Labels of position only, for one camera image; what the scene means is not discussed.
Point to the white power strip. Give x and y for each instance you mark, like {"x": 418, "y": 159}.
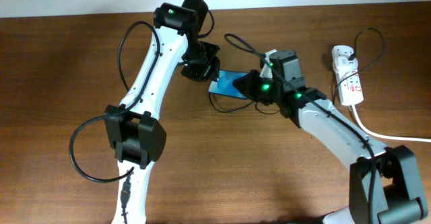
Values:
{"x": 349, "y": 89}

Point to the blue screen smartphone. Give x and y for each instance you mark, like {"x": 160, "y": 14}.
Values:
{"x": 224, "y": 85}

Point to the white USB charger plug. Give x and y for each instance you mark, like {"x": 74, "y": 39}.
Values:
{"x": 342, "y": 64}

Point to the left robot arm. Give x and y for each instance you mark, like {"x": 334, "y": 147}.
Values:
{"x": 133, "y": 127}

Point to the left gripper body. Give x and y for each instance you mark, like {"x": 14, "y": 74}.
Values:
{"x": 201, "y": 58}

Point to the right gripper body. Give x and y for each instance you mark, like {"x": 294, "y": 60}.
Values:
{"x": 262, "y": 89}

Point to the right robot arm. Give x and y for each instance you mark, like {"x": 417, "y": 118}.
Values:
{"x": 385, "y": 182}

